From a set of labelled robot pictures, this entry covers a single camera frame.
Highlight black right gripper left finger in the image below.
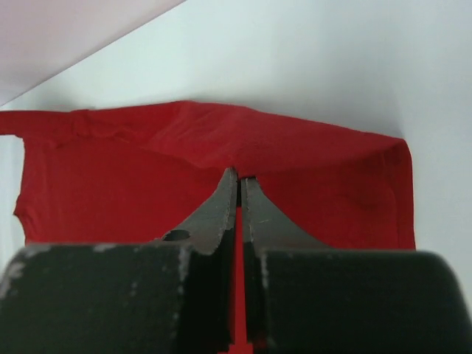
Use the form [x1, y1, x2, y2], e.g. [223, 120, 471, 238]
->
[1, 169, 237, 353]

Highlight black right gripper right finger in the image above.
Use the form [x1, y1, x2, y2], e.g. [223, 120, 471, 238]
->
[240, 178, 471, 353]

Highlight red t shirt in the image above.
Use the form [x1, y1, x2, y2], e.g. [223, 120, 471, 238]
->
[0, 99, 417, 354]

